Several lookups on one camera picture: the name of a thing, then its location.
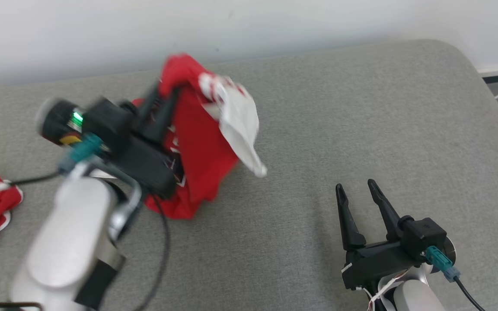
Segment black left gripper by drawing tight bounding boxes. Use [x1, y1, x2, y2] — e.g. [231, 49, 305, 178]
[117, 83, 181, 200]

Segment thin white red wire bundle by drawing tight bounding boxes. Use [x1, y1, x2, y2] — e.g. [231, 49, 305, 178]
[364, 271, 406, 311]

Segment teal right cable connector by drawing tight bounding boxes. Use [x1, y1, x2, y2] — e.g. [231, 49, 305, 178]
[425, 246, 461, 282]

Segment teal cable connector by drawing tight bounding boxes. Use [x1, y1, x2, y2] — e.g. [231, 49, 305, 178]
[59, 133, 103, 173]
[425, 246, 461, 282]

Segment red white basketball jersey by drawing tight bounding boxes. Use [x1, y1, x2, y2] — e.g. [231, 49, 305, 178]
[132, 53, 268, 220]

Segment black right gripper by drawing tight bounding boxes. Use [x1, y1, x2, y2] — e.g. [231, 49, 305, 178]
[335, 179, 422, 291]

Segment teal left cable connector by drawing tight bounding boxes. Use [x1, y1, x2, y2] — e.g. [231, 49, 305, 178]
[59, 133, 103, 173]

